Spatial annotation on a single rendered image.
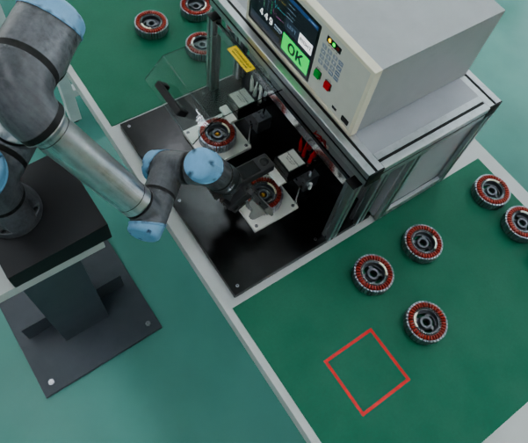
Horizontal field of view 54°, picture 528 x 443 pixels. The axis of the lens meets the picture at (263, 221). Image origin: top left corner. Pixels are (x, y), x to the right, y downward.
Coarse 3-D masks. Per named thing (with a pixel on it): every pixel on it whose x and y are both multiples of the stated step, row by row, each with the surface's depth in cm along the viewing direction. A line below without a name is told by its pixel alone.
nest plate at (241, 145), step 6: (210, 132) 158; (240, 132) 159; (186, 138) 157; (240, 138) 158; (198, 144) 155; (240, 144) 157; (246, 144) 157; (228, 150) 155; (234, 150) 155; (240, 150) 156; (246, 150) 157; (222, 156) 154; (228, 156) 154; (234, 156) 155
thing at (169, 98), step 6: (156, 84) 128; (162, 84) 128; (168, 84) 131; (162, 90) 128; (168, 96) 127; (168, 102) 127; (174, 102) 126; (174, 108) 126; (180, 108) 125; (180, 114) 126; (186, 114) 128
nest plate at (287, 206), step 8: (256, 192) 149; (288, 200) 149; (280, 208) 148; (288, 208) 148; (296, 208) 149; (248, 216) 145; (264, 216) 146; (272, 216) 146; (280, 216) 147; (256, 224) 144; (264, 224) 145
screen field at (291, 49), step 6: (282, 42) 125; (288, 42) 123; (282, 48) 127; (288, 48) 124; (294, 48) 122; (288, 54) 126; (294, 54) 123; (300, 54) 121; (294, 60) 124; (300, 60) 122; (306, 60) 120; (300, 66) 123; (306, 66) 122; (306, 72) 123
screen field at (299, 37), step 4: (288, 20) 119; (288, 24) 119; (292, 24) 118; (288, 28) 120; (292, 28) 119; (296, 28) 118; (288, 32) 121; (292, 32) 120; (296, 32) 118; (296, 36) 119; (300, 36) 118; (300, 40) 118; (304, 40) 117; (300, 44) 119; (304, 44) 118; (308, 44) 116; (304, 48) 119; (308, 48) 117; (312, 48) 116; (308, 52) 118
